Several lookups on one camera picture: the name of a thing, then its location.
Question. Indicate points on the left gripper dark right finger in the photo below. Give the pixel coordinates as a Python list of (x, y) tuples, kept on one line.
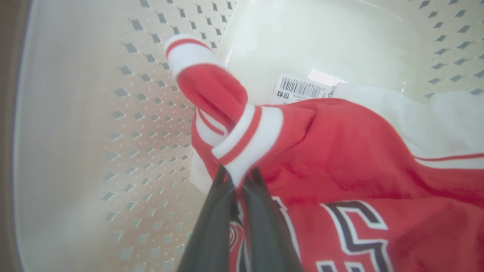
[(266, 234)]

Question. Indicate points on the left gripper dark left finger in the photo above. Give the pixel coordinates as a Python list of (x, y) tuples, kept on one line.
[(211, 234)]

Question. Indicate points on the red basketball jersey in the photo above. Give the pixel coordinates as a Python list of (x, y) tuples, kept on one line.
[(340, 158)]

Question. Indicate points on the cream perforated laundry basket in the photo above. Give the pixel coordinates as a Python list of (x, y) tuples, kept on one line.
[(75, 151)]

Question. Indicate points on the barcode label sticker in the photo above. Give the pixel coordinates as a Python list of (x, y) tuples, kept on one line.
[(300, 88)]

